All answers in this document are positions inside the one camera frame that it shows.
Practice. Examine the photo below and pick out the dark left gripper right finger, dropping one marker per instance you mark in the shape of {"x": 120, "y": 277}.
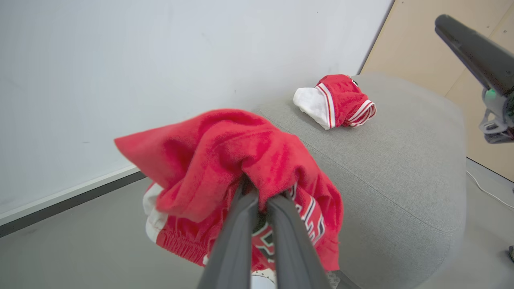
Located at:
{"x": 295, "y": 253}

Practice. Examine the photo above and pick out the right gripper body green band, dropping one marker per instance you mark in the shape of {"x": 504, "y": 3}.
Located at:
{"x": 500, "y": 120}

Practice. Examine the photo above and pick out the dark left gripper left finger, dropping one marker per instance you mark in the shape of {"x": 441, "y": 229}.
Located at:
{"x": 233, "y": 249}

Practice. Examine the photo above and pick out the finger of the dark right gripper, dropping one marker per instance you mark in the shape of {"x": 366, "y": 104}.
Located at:
{"x": 478, "y": 52}

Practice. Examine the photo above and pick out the red garment with black lettering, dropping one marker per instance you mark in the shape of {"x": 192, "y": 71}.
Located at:
{"x": 180, "y": 241}

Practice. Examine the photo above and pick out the plain red shirt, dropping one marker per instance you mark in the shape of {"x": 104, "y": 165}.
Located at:
{"x": 209, "y": 160}

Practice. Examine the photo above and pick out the red jersey with white trim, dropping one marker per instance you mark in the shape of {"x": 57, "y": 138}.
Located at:
{"x": 341, "y": 100}

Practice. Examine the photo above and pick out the grey fabric sofa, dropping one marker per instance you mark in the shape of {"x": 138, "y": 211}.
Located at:
{"x": 393, "y": 172}

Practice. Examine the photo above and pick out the white wall baseboard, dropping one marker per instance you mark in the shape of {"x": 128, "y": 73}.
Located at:
{"x": 68, "y": 196}

